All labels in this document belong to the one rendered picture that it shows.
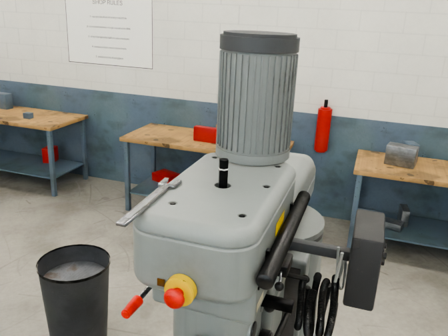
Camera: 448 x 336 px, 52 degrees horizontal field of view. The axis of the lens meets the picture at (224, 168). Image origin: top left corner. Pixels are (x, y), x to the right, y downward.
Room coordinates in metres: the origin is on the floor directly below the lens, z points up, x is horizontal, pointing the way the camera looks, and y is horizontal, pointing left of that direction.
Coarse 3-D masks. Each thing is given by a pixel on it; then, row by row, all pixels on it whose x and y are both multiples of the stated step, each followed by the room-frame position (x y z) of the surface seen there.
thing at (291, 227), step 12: (300, 192) 1.16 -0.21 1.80; (300, 204) 1.07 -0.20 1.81; (288, 216) 1.00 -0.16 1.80; (300, 216) 1.01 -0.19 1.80; (288, 228) 0.93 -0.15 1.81; (276, 240) 0.88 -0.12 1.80; (288, 240) 0.88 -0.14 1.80; (276, 252) 0.82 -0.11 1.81; (264, 264) 0.78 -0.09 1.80; (276, 264) 0.78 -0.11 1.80; (264, 276) 0.74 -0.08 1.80; (276, 276) 0.76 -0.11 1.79; (264, 288) 0.74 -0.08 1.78
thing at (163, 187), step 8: (160, 184) 0.94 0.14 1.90; (168, 184) 0.94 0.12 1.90; (176, 184) 0.94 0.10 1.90; (160, 192) 0.89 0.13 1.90; (144, 200) 0.84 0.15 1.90; (152, 200) 0.85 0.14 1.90; (136, 208) 0.80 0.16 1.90; (144, 208) 0.81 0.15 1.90; (128, 216) 0.77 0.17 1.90; (136, 216) 0.78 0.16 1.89; (120, 224) 0.74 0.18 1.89; (128, 224) 0.75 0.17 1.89
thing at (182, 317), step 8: (176, 312) 0.91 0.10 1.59; (184, 312) 0.89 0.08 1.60; (192, 312) 0.89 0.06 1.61; (176, 320) 0.91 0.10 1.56; (184, 320) 0.89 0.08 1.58; (192, 320) 0.89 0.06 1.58; (200, 320) 0.88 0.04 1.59; (208, 320) 0.88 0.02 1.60; (216, 320) 0.87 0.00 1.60; (224, 320) 0.86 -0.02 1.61; (256, 320) 0.95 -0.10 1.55; (176, 328) 0.91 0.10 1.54; (184, 328) 0.89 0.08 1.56; (192, 328) 0.89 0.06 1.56; (200, 328) 0.88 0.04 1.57; (208, 328) 0.88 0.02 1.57; (216, 328) 0.87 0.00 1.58; (224, 328) 0.86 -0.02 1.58; (232, 328) 0.86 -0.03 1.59; (240, 328) 0.87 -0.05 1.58; (248, 328) 0.89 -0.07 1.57; (256, 328) 0.92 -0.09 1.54
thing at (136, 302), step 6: (150, 288) 0.83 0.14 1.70; (144, 294) 0.81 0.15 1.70; (132, 300) 0.78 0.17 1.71; (138, 300) 0.78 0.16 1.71; (126, 306) 0.76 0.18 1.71; (132, 306) 0.76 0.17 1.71; (138, 306) 0.77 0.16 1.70; (126, 312) 0.74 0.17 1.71; (132, 312) 0.75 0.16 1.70; (126, 318) 0.74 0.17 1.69
